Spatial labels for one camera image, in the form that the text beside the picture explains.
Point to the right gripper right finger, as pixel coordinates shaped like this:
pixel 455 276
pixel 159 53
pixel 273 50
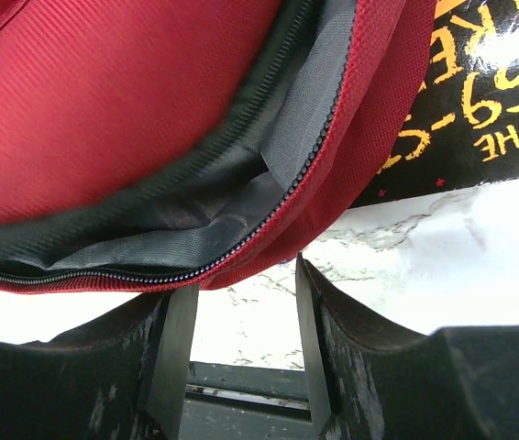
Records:
pixel 370 378

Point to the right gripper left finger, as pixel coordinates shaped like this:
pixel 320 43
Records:
pixel 121 376

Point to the red backpack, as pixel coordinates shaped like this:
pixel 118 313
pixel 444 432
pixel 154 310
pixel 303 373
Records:
pixel 147 145

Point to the treehouse storey book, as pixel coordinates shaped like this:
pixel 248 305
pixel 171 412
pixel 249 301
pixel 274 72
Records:
pixel 463 127

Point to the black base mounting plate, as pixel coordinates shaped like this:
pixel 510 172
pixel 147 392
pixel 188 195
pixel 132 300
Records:
pixel 225 402

